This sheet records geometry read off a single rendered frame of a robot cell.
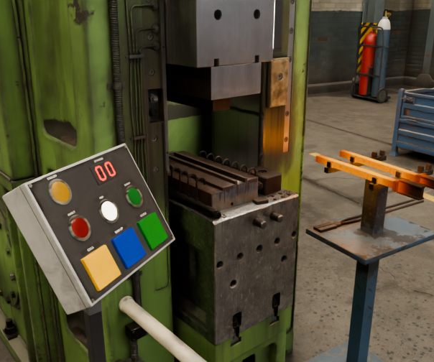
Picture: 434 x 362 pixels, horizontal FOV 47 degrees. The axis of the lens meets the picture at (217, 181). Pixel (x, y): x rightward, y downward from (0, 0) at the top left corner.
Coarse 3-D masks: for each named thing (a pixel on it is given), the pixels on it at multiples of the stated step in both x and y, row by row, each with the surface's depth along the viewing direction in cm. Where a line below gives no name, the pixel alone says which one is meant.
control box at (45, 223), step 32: (96, 160) 115; (128, 160) 124; (32, 192) 97; (96, 192) 111; (32, 224) 99; (64, 224) 101; (96, 224) 108; (128, 224) 116; (64, 256) 98; (64, 288) 101
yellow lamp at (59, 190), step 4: (56, 184) 102; (60, 184) 103; (64, 184) 104; (52, 188) 101; (56, 188) 102; (60, 188) 103; (64, 188) 104; (52, 192) 101; (56, 192) 102; (60, 192) 102; (64, 192) 103; (68, 192) 104; (56, 196) 101; (60, 196) 102; (64, 196) 103; (68, 196) 104; (60, 200) 102; (64, 200) 103
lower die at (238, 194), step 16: (176, 160) 182; (208, 160) 182; (176, 176) 169; (192, 176) 167; (208, 176) 166; (224, 176) 163; (240, 176) 163; (192, 192) 161; (208, 192) 154; (224, 192) 156; (240, 192) 161; (256, 192) 166; (224, 208) 158
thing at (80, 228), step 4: (76, 220) 103; (80, 220) 104; (72, 224) 102; (76, 224) 103; (80, 224) 104; (84, 224) 104; (72, 228) 102; (76, 228) 102; (80, 228) 103; (84, 228) 104; (76, 232) 102; (80, 232) 103; (84, 232) 104; (80, 236) 103; (84, 236) 103
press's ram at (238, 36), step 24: (168, 0) 140; (192, 0) 132; (216, 0) 135; (240, 0) 141; (264, 0) 146; (168, 24) 143; (192, 24) 135; (216, 24) 137; (240, 24) 143; (264, 24) 149; (168, 48) 145; (192, 48) 137; (216, 48) 140; (240, 48) 145; (264, 48) 151
